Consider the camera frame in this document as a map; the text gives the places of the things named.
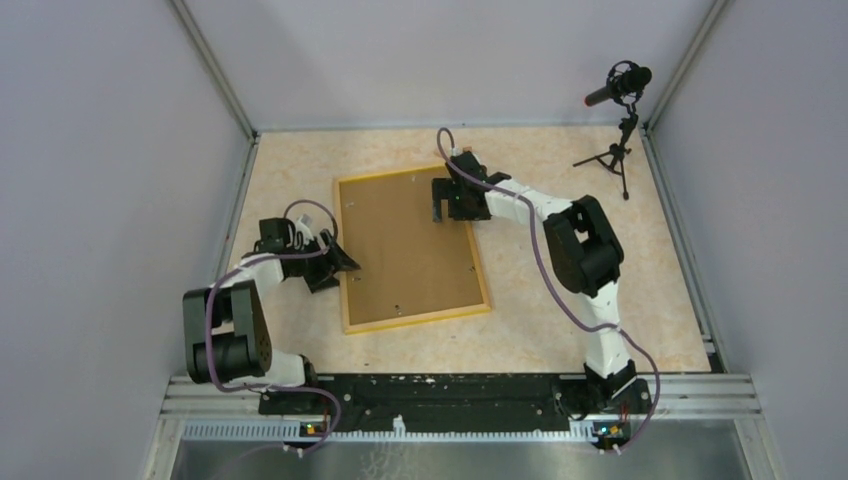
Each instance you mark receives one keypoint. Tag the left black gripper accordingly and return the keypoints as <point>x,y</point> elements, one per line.
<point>336,260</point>

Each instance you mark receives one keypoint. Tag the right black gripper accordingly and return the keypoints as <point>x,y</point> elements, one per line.
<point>444,190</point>

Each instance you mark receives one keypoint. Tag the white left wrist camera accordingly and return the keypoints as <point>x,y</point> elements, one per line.
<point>303,229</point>

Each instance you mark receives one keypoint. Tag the white toothed cable duct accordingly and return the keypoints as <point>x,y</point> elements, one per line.
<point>291,431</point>

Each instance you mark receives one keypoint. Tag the aluminium rail front frame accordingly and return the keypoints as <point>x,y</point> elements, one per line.
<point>675,397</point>

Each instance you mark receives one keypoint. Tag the brown cardboard backing board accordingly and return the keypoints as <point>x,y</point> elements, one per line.
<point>411,245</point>

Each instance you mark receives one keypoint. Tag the yellow wooden picture frame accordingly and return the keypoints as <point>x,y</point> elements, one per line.
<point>351,298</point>

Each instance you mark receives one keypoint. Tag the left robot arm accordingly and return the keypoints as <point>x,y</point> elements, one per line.
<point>225,327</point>

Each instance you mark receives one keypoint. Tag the black microphone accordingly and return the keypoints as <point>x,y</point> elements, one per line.
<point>625,84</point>

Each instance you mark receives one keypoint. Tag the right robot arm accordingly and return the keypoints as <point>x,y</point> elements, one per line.
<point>575,247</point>

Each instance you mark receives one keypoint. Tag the black tripod microphone stand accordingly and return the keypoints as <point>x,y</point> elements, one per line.
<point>612,160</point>

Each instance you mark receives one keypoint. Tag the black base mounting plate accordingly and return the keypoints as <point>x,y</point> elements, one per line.
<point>464,403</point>

